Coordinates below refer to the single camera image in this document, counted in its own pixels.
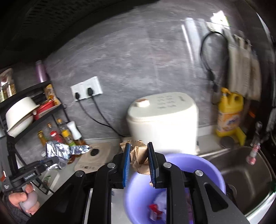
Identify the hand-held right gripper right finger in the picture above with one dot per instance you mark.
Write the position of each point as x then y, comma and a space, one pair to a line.
152, 165

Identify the red label oil bottle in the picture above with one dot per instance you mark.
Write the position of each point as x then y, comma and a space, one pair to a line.
55, 136

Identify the red white carton piece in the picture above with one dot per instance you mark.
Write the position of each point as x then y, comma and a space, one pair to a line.
155, 212

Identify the white wall socket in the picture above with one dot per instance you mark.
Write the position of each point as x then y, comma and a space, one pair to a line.
97, 85
74, 88

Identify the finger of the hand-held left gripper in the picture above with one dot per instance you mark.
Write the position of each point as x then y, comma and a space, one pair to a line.
51, 163
43, 161

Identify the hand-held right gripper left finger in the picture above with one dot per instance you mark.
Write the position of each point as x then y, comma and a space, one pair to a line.
126, 165

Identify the red plastic box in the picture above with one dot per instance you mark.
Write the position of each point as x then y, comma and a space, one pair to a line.
44, 108

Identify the person's left forearm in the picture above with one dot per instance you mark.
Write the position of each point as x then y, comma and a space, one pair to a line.
15, 215

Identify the white air fryer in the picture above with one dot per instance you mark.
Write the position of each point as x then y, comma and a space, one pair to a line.
161, 120

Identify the green label yellow cap bottle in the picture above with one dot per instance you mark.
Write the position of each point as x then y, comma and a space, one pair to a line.
68, 136

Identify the glass jar of grains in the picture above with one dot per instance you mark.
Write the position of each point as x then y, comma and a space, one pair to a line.
3, 93
11, 89

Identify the beige induction cooker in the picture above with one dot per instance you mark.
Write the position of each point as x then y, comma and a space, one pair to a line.
101, 150

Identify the brown paper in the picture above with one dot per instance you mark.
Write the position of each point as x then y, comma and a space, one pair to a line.
139, 159

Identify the faucet with pink filter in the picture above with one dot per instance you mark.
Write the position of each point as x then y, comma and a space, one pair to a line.
255, 146

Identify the clear adhesive wall hook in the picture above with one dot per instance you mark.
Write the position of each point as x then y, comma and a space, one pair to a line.
221, 20

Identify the person's left hand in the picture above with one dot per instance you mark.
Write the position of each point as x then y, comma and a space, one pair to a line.
18, 199

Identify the aluminium foil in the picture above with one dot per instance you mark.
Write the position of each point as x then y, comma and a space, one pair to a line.
62, 150

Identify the yellow detergent bottle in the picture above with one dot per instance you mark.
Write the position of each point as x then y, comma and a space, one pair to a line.
228, 114

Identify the yellow snack packet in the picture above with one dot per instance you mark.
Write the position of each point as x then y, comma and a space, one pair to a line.
51, 94

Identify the hanging clear plastic bag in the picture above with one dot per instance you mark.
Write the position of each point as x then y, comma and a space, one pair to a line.
237, 69
256, 81

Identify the purple plastic bucket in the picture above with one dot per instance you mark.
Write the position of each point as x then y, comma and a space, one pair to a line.
138, 193

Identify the steel kitchen sink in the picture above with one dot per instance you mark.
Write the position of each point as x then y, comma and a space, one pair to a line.
243, 172

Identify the black metal shelf rack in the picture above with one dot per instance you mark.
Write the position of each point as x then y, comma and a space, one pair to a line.
38, 88

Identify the round metal lid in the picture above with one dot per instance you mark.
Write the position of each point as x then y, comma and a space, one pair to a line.
228, 143

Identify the clear gold cap bottle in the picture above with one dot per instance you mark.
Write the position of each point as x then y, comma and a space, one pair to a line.
60, 125
50, 127

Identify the white plate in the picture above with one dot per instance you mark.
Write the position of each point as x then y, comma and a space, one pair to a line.
19, 131

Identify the white rectangular dish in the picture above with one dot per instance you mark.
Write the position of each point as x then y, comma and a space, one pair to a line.
50, 179

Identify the purple plastic bottle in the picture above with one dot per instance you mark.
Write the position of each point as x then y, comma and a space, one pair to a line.
41, 72

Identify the yellow sponge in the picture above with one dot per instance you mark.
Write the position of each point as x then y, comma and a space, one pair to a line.
241, 135

